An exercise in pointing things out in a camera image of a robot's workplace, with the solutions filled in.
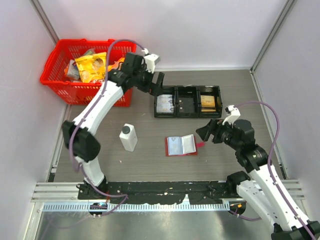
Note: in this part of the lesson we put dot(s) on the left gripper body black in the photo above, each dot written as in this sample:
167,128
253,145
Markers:
145,81

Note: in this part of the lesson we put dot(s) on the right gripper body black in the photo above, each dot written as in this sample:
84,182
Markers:
223,133

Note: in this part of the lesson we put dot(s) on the red leather card holder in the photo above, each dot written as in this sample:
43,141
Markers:
190,146

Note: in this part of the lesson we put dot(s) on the silver VIP card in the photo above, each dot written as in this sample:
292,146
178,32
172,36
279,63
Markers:
175,146

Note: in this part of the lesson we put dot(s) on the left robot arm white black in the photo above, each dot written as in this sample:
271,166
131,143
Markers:
79,134

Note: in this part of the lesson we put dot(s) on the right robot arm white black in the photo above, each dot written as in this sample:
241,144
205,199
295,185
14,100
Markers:
259,184

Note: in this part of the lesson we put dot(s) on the silver VIP cards stack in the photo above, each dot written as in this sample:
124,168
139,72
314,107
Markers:
165,103

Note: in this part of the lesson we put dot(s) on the gold VIP cards stack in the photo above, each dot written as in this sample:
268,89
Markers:
208,103

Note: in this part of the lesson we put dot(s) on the black three-compartment card tray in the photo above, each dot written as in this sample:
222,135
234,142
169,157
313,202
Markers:
193,91

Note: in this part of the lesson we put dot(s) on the black VIP cards stack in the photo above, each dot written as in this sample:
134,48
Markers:
186,105

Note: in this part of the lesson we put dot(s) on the orange snack bag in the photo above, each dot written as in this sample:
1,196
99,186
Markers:
116,65

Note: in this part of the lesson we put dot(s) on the white plastic bottle black cap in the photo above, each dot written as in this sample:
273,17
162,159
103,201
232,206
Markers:
128,137

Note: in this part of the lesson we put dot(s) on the yellow snack bag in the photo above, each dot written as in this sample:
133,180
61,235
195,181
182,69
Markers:
92,68

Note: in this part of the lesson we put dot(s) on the blue and white small box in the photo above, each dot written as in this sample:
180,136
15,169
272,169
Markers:
71,71

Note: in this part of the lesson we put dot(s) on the red plastic shopping basket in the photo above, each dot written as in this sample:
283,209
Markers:
75,92

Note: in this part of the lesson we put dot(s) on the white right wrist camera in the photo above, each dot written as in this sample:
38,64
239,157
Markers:
232,114

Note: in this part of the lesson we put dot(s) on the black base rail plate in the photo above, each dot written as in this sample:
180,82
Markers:
161,192

